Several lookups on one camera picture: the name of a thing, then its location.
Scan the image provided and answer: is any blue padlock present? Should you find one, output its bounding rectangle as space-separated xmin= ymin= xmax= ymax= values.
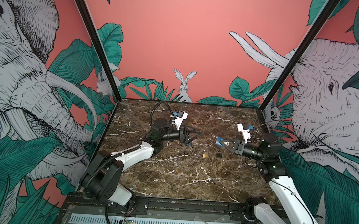
xmin=216 ymin=137 xmax=225 ymax=147

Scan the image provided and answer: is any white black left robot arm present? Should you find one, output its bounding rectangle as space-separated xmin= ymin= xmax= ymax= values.
xmin=80 ymin=118 xmax=201 ymax=207

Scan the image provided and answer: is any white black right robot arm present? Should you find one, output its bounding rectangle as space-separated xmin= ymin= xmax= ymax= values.
xmin=217 ymin=133 xmax=318 ymax=224

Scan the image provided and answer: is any small black padlock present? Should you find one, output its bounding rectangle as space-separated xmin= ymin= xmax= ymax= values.
xmin=216 ymin=152 xmax=222 ymax=159

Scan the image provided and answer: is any black corrugated left cable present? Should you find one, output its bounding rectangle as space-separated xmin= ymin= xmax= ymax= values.
xmin=149 ymin=100 xmax=175 ymax=128

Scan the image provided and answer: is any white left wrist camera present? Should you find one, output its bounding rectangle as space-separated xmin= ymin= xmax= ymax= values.
xmin=170 ymin=111 xmax=188 ymax=130

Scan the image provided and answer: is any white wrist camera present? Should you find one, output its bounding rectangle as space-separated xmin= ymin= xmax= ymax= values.
xmin=170 ymin=111 xmax=188 ymax=130
xmin=237 ymin=123 xmax=254 ymax=144

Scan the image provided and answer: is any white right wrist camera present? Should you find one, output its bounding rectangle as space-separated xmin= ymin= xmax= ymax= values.
xmin=237 ymin=123 xmax=254 ymax=144

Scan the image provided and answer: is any black front mounting rail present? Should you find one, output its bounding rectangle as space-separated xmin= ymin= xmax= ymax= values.
xmin=123 ymin=194 xmax=267 ymax=224

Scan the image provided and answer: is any black right corner frame post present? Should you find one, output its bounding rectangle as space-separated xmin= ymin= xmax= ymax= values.
xmin=258 ymin=0 xmax=341 ymax=111

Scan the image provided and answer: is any black corner frame post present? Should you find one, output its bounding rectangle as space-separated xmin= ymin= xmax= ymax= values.
xmin=258 ymin=0 xmax=341 ymax=111
xmin=74 ymin=0 xmax=122 ymax=103

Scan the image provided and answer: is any black left corner frame post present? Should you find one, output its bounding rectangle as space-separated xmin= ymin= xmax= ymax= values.
xmin=74 ymin=0 xmax=122 ymax=103

